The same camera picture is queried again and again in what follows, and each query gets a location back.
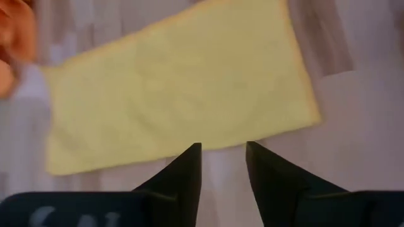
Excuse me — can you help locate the yellow microfiber towel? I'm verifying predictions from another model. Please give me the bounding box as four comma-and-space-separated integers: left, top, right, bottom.
44, 0, 322, 176

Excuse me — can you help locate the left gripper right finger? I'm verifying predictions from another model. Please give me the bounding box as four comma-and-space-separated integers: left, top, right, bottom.
246, 141, 348, 227

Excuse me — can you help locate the orange microfiber towel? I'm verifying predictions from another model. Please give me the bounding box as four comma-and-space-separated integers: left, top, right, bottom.
0, 0, 37, 99

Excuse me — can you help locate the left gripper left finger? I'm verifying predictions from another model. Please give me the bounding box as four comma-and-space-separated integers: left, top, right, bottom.
132, 142, 203, 227

